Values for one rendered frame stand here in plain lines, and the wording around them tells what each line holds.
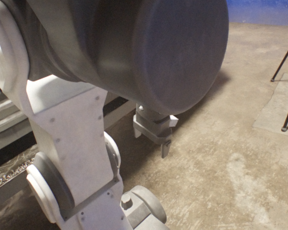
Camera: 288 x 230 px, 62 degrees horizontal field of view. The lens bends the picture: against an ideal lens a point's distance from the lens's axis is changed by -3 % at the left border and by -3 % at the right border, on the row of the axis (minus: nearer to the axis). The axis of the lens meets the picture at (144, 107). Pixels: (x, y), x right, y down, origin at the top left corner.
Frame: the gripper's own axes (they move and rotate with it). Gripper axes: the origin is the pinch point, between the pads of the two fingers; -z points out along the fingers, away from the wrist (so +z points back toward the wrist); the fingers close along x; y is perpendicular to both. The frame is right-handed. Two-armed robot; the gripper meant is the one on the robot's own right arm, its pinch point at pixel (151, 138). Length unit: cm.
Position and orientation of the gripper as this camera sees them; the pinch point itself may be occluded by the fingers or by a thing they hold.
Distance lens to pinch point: 69.5
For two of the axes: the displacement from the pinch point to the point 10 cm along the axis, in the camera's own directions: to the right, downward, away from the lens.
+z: 0.4, -7.8, -6.2
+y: -7.1, 4.2, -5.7
